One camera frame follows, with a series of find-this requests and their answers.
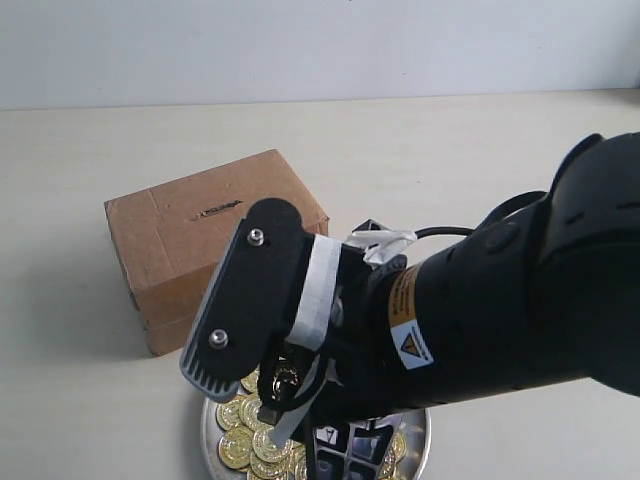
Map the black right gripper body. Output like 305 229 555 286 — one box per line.
259 234 417 479

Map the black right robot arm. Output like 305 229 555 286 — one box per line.
261 133 639 479

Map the brown cardboard slotted box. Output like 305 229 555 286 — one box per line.
104 149 329 356

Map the gold coin lower left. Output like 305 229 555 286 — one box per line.
252 427 293 463

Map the gold coin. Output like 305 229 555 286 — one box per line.
252 427 293 463
215 395 246 431

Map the gold coin far left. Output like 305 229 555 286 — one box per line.
215 395 246 431

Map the round steel plate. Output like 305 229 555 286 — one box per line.
201 392 431 479

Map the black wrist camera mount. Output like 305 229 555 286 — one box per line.
180 198 314 403

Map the black cable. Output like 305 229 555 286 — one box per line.
412 225 476 241

